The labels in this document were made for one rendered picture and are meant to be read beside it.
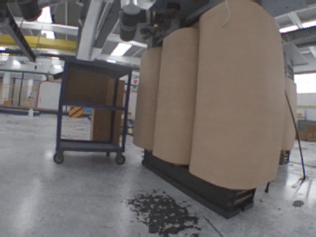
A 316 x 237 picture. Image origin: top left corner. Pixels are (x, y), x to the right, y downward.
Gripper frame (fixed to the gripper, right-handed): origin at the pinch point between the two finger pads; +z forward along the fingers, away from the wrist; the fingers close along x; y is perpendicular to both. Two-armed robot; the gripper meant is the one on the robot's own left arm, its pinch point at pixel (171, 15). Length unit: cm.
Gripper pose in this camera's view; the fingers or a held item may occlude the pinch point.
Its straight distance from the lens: 140.9
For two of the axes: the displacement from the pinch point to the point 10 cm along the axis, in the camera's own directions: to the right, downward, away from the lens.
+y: -1.2, -9.9, -0.3
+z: 9.8, -1.2, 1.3
